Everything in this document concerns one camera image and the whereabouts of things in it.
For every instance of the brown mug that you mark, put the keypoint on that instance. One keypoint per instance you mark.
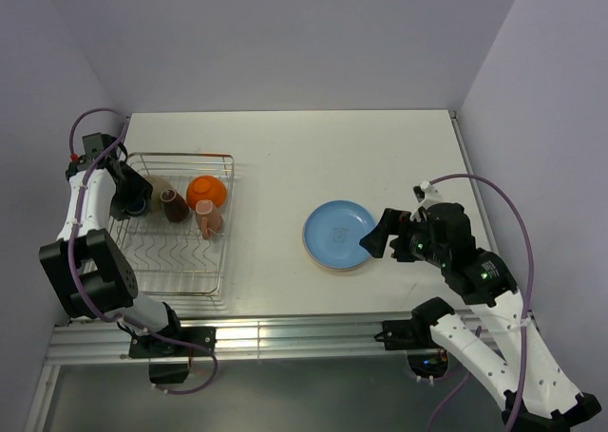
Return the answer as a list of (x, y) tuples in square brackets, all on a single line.
[(174, 206)]

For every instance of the beige bowl white inside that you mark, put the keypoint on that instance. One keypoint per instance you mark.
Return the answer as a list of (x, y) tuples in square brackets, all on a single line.
[(159, 186)]

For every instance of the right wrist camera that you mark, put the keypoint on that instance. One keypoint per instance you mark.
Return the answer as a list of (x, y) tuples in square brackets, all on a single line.
[(427, 196)]

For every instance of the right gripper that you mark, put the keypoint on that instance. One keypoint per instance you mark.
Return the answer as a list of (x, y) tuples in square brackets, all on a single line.
[(394, 221)]

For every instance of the wire dish rack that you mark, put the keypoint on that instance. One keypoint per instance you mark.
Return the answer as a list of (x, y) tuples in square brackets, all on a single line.
[(173, 258)]

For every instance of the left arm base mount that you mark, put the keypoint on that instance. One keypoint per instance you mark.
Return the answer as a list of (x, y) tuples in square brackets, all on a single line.
[(169, 364)]

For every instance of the pink mug white inside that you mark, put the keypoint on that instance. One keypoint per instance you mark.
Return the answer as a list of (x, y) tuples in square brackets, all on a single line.
[(209, 219)]

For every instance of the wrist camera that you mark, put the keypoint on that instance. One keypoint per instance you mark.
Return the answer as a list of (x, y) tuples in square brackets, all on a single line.
[(427, 196), (76, 160)]

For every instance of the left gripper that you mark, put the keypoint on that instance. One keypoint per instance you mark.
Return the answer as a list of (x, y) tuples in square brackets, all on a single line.
[(138, 188)]

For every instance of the aluminium frame rail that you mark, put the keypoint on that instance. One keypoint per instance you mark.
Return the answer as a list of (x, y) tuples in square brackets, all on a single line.
[(84, 343)]

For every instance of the dark blue mug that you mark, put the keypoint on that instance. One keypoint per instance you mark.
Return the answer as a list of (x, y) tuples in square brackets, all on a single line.
[(135, 208)]

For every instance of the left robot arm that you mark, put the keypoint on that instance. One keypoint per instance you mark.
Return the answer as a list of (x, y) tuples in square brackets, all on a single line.
[(86, 268)]

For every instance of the blue plate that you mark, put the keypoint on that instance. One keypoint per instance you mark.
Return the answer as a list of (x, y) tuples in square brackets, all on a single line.
[(332, 232)]

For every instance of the orange bowl white inside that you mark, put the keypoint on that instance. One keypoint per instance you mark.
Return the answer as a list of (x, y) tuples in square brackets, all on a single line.
[(206, 188)]

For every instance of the beige yellow plate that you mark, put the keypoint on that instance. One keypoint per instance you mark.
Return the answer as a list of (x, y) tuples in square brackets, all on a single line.
[(327, 268)]

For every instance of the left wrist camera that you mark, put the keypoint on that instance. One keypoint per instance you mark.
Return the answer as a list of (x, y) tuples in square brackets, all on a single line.
[(76, 160)]

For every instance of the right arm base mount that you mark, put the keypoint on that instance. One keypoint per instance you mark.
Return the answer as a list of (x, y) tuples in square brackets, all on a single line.
[(425, 358)]

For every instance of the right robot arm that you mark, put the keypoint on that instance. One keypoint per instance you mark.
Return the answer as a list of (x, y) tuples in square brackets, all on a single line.
[(522, 376)]

